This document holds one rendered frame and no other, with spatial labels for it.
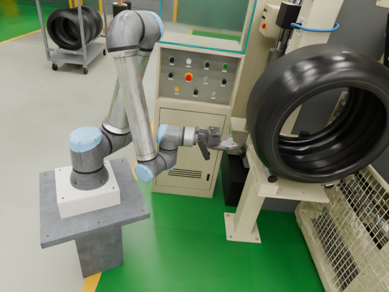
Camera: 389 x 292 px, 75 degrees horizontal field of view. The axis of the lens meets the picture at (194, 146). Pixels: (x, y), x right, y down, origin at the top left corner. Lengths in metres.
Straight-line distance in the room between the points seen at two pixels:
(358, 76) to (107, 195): 1.19
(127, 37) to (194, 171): 1.39
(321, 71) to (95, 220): 1.18
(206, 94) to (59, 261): 1.48
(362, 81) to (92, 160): 1.16
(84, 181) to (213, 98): 1.01
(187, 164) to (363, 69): 1.42
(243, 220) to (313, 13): 1.41
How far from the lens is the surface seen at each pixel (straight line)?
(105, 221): 1.38
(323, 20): 1.41
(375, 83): 1.12
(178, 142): 1.15
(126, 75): 1.01
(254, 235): 2.19
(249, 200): 1.89
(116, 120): 1.32
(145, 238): 2.04
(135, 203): 1.45
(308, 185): 1.50
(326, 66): 1.05
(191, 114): 1.84
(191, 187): 2.26
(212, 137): 1.16
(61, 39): 5.11
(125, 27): 1.01
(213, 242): 2.07
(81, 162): 1.32
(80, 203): 1.38
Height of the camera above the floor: 1.66
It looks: 34 degrees down
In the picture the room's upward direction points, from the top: 9 degrees clockwise
